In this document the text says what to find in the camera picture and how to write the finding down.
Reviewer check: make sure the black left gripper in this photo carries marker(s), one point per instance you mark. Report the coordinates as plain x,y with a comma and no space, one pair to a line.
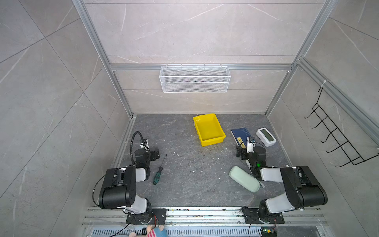
153,153

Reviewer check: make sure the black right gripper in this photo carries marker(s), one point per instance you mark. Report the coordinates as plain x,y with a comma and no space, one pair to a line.
243,152

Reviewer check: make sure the green black screwdriver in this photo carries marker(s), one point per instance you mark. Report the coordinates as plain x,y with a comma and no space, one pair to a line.
159,172

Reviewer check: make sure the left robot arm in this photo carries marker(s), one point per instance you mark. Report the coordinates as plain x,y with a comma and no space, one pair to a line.
118,189

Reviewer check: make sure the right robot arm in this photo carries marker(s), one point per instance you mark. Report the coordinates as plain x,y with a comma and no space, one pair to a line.
302,189

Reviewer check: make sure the yellow plastic bin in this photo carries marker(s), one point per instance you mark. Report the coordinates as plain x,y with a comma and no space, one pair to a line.
208,130

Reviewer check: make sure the blue book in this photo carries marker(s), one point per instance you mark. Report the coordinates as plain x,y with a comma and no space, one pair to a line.
240,136

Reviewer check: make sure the white digital clock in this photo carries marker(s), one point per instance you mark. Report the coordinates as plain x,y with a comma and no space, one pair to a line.
266,137

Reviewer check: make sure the pale green case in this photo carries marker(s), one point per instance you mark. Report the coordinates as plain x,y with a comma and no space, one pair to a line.
244,179

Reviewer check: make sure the striped colourful object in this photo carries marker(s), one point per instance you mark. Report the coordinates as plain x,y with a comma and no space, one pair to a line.
158,231

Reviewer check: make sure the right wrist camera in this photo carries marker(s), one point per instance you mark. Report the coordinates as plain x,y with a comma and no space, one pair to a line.
251,143

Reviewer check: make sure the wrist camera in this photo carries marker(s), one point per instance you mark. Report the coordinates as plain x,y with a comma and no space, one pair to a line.
144,144
251,143

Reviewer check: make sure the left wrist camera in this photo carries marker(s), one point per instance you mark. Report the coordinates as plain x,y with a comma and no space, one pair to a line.
144,144

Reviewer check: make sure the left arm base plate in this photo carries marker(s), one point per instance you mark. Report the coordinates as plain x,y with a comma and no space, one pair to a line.
145,216

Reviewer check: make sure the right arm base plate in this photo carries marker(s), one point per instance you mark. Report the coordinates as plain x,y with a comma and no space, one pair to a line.
261,216

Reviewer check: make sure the aluminium rail frame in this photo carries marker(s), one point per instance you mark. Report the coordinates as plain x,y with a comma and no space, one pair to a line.
205,216

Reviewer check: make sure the white wire mesh basket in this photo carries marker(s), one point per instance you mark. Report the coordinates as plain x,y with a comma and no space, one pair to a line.
196,79

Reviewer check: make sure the black wire hook rack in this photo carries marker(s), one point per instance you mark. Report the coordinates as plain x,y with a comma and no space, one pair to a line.
342,142

